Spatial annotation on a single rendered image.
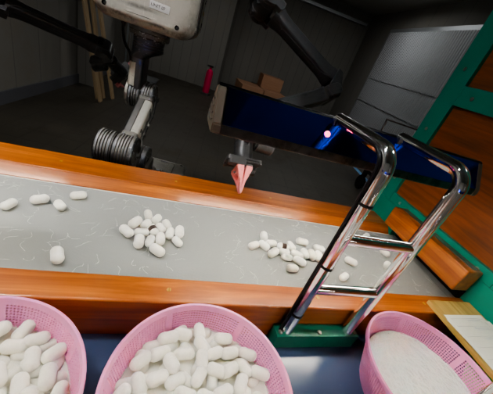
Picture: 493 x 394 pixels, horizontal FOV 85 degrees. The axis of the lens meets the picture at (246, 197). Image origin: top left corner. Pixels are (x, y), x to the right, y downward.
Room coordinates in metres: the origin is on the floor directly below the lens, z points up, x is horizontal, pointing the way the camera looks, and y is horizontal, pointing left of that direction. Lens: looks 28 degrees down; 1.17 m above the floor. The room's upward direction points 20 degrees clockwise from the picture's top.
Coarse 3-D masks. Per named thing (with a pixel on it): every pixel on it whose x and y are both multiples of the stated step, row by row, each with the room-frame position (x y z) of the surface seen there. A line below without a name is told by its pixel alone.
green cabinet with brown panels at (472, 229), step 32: (480, 32) 1.06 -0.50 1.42; (480, 64) 1.01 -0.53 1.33; (448, 96) 1.03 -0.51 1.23; (480, 96) 0.94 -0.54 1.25; (448, 128) 0.98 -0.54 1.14; (480, 128) 0.90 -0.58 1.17; (480, 160) 0.84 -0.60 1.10; (384, 192) 1.04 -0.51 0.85; (416, 192) 0.94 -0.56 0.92; (480, 192) 0.79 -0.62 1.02; (448, 224) 0.80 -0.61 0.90; (480, 224) 0.73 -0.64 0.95; (480, 256) 0.68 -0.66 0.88
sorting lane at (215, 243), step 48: (0, 192) 0.44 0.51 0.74; (48, 192) 0.49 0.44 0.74; (96, 192) 0.56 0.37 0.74; (0, 240) 0.33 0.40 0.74; (48, 240) 0.37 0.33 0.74; (96, 240) 0.41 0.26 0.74; (144, 240) 0.45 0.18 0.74; (192, 240) 0.51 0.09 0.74; (240, 240) 0.57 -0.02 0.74; (288, 240) 0.65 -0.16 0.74; (432, 288) 0.67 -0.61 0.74
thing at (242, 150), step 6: (240, 144) 0.76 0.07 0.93; (246, 144) 0.77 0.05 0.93; (234, 150) 0.76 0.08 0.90; (240, 150) 0.75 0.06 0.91; (246, 150) 0.75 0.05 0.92; (252, 150) 0.78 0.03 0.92; (228, 156) 0.71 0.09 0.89; (240, 156) 0.72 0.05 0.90; (246, 156) 0.74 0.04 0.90; (246, 162) 0.73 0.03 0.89; (252, 162) 0.74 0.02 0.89; (258, 162) 0.74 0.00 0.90
